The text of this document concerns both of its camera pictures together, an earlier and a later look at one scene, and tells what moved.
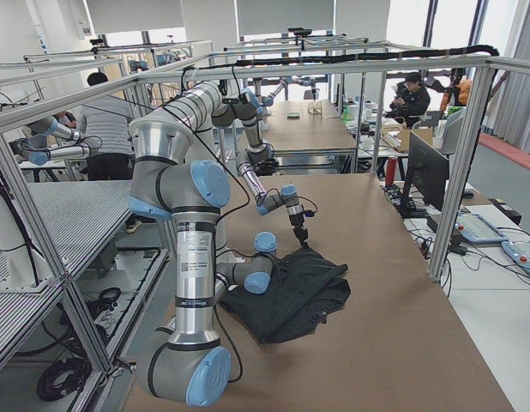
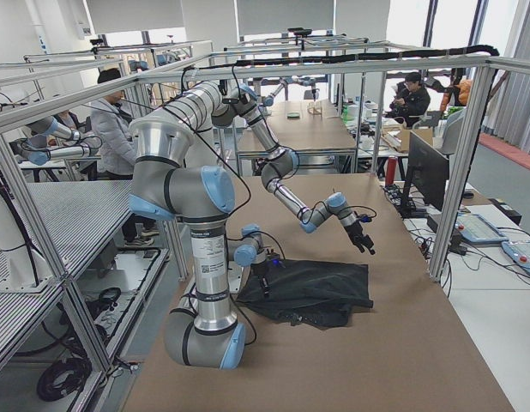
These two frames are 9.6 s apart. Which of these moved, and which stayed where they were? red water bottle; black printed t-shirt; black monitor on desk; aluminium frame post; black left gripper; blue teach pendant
Moved: black printed t-shirt; black left gripper
Stayed: red water bottle; aluminium frame post; blue teach pendant; black monitor on desk
